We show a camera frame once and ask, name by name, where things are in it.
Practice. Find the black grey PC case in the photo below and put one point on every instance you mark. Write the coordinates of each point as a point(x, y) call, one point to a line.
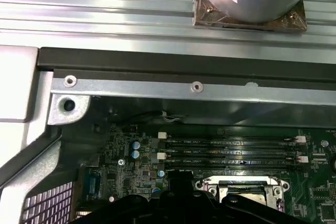
point(157, 58)

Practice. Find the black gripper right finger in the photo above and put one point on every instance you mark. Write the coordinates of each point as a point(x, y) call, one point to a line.
point(194, 208)

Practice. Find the metal socket cover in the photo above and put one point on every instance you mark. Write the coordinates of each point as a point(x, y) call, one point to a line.
point(213, 185)

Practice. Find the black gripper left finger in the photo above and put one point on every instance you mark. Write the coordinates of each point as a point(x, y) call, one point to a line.
point(168, 208)

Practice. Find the RAM slot black clips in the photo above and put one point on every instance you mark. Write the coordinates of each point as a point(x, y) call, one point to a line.
point(236, 150)
point(223, 166)

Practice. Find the CPU socket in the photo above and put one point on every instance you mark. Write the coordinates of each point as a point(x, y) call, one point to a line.
point(284, 182)

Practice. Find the green motherboard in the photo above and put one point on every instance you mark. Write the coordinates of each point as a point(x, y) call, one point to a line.
point(315, 182)

